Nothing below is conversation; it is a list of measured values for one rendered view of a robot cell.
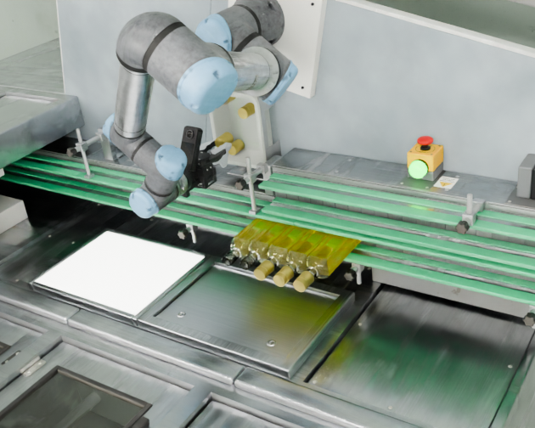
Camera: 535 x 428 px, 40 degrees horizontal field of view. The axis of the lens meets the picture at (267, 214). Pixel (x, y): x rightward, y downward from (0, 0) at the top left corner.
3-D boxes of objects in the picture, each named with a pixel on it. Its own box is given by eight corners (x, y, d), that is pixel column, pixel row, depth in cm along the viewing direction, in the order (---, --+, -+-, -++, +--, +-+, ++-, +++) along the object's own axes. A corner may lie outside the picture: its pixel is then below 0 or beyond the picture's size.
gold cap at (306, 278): (299, 273, 179) (290, 282, 176) (309, 269, 176) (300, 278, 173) (306, 284, 179) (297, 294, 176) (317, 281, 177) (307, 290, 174)
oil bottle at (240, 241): (271, 222, 209) (229, 259, 194) (269, 205, 207) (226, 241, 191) (288, 226, 206) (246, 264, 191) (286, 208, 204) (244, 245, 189)
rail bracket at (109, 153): (120, 154, 247) (71, 183, 231) (109, 108, 239) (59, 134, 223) (130, 156, 244) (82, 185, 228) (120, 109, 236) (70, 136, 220)
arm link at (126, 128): (102, 3, 133) (93, 143, 176) (144, 42, 132) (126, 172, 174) (146, -25, 139) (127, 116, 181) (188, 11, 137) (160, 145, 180)
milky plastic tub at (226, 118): (233, 150, 222) (216, 161, 216) (222, 80, 211) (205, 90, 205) (281, 158, 213) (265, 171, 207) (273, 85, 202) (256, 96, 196)
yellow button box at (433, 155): (418, 165, 189) (407, 177, 184) (418, 138, 186) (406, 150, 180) (444, 169, 186) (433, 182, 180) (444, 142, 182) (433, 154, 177)
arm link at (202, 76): (265, 32, 182) (166, 19, 132) (309, 70, 181) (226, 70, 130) (237, 70, 187) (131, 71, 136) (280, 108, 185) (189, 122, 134)
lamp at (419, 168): (411, 173, 183) (407, 178, 181) (411, 157, 181) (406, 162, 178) (428, 177, 180) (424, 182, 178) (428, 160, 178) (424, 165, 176)
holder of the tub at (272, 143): (236, 165, 224) (222, 176, 219) (224, 80, 211) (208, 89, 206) (284, 173, 216) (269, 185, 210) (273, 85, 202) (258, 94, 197)
